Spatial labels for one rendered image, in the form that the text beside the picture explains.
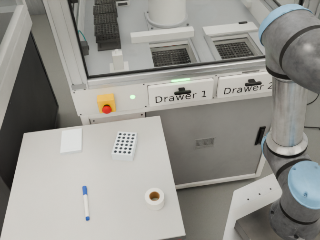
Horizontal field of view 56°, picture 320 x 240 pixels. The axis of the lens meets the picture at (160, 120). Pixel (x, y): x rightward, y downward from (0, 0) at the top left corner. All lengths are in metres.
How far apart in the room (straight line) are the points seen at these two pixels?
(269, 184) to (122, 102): 0.70
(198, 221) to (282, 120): 1.21
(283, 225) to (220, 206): 1.03
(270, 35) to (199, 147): 1.10
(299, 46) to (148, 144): 0.83
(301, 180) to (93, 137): 0.85
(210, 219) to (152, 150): 0.83
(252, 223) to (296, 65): 0.59
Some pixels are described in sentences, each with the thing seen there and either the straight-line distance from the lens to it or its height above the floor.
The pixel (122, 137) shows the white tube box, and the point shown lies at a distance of 1.29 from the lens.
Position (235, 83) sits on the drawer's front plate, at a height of 0.90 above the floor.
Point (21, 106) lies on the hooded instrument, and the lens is 1.85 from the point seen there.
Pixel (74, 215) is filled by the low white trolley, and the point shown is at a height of 0.76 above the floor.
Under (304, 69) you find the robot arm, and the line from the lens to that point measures 0.64.
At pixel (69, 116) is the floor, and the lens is 2.64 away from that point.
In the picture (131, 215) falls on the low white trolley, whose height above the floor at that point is 0.76.
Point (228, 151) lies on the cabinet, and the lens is 1.81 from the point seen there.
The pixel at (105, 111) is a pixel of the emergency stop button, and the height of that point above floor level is 0.88.
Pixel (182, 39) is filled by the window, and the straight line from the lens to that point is 1.24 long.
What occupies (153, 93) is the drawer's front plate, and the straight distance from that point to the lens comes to 1.33.
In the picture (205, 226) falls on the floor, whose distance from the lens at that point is 1.95.
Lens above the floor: 1.75
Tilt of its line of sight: 45 degrees down
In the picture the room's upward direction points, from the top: 3 degrees counter-clockwise
